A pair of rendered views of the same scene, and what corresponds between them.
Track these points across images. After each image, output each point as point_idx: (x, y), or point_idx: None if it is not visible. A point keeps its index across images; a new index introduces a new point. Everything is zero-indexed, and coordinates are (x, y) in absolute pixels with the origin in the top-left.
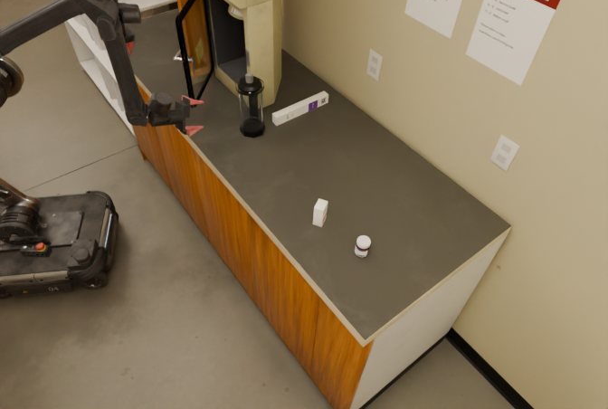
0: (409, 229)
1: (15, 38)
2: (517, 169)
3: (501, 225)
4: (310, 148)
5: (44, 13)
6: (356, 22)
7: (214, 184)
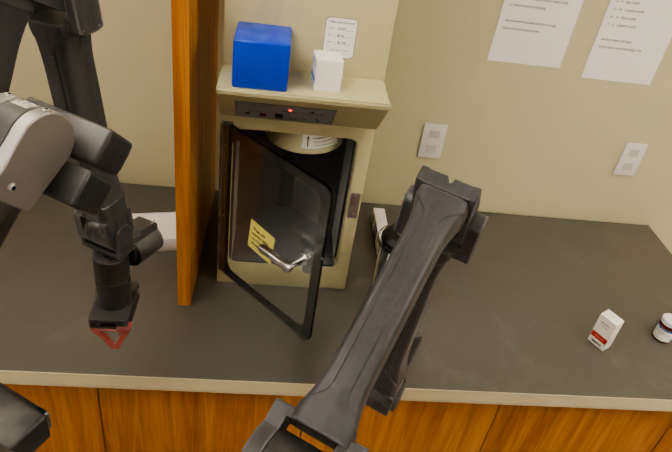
0: (634, 284)
1: (375, 381)
2: (644, 168)
3: (646, 230)
4: (461, 280)
5: (427, 271)
6: (395, 97)
7: (384, 430)
